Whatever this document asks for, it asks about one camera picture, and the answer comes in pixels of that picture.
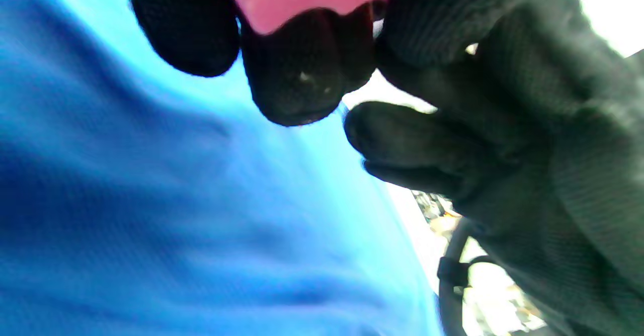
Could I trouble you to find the person's left hand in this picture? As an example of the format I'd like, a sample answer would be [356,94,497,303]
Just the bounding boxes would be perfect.
[126,0,390,128]

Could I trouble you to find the blue t-shirt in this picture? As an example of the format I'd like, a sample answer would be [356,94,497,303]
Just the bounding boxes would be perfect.
[0,0,443,336]

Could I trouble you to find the person's right hand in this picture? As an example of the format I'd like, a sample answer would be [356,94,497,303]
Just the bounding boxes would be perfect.
[344,0,644,336]

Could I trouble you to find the grey right hand controller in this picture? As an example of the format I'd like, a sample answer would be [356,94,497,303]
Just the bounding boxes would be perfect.
[437,218,499,336]

